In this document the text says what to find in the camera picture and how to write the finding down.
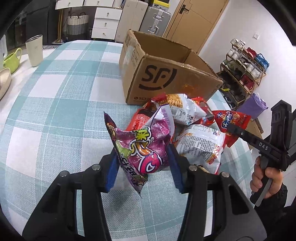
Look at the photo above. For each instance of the beige bowl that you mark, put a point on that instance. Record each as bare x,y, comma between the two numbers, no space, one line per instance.
5,81

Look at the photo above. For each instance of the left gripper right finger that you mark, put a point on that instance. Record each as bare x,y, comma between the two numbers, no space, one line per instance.
233,215

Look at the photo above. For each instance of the woven laundry basket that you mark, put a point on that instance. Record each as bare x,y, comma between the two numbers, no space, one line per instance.
77,25

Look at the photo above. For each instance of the white orange snack bag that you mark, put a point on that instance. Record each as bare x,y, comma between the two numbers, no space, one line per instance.
201,145

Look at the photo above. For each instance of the cream tumbler cup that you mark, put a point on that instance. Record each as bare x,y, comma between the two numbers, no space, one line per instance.
34,47

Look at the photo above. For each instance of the green mug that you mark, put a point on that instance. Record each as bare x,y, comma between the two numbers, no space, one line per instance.
12,61

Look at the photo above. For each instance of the purple snack bag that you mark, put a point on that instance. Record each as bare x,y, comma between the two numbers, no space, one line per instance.
143,151

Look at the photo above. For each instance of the silver suitcase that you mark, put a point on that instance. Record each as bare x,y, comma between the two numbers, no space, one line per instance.
155,21

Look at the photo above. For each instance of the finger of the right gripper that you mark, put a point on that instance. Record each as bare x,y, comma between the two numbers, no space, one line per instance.
242,133

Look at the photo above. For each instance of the white red noodle snack bag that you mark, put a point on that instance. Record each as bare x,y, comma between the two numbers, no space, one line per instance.
184,110

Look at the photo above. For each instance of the red black snack pack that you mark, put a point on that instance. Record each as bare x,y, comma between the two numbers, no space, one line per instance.
139,119

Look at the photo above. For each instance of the beige suitcase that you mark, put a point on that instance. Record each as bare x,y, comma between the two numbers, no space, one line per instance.
131,18

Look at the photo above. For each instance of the wooden door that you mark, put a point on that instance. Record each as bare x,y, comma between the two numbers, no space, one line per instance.
193,22

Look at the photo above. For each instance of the checkered teal tablecloth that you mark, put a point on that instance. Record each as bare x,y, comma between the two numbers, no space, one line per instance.
52,119

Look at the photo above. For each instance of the brown cardboard box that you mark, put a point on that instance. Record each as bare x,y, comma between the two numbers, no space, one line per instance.
152,65

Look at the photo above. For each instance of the shoe rack with shoes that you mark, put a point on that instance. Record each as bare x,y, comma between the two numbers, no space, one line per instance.
242,72

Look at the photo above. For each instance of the white drawer cabinet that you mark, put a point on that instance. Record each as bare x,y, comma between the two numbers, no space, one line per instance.
106,17

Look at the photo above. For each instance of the red snack packet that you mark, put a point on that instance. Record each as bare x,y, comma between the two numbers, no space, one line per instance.
223,118

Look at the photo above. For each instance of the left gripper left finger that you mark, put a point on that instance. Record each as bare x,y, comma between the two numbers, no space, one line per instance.
54,217

